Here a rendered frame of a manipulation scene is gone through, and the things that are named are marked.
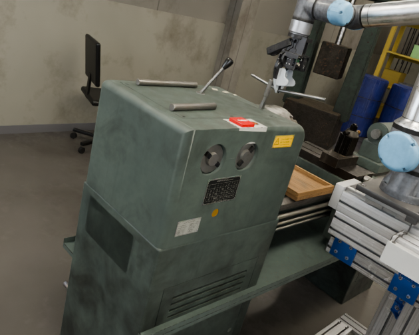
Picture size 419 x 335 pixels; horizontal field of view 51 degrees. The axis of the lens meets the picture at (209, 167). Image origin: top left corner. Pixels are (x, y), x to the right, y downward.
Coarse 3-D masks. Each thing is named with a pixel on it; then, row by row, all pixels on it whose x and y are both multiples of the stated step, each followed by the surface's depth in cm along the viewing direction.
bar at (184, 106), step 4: (172, 104) 132; (176, 104) 132; (180, 104) 134; (184, 104) 135; (188, 104) 136; (192, 104) 138; (196, 104) 139; (200, 104) 140; (204, 104) 142; (208, 104) 143; (212, 104) 145; (216, 104) 146; (172, 108) 132; (176, 108) 132; (180, 108) 134; (184, 108) 135; (188, 108) 136; (192, 108) 138; (196, 108) 139; (200, 108) 141; (204, 108) 142; (208, 108) 144; (212, 108) 145
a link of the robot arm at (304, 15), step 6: (300, 0) 146; (306, 0) 144; (312, 0) 143; (300, 6) 146; (306, 6) 144; (312, 6) 143; (294, 12) 149; (300, 12) 146; (306, 12) 145; (294, 18) 148; (300, 18) 147; (306, 18) 146; (312, 18) 146
